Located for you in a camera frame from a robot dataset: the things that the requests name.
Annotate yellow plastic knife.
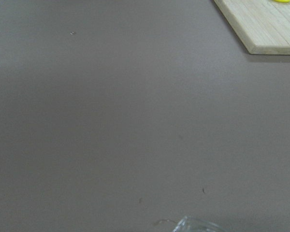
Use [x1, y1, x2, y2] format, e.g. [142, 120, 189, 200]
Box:
[273, 0, 290, 3]

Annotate clear glass shaker cup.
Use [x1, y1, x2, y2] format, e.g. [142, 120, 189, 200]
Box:
[172, 216, 226, 232]

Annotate wooden cutting board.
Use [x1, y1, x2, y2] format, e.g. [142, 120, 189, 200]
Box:
[214, 0, 290, 55]

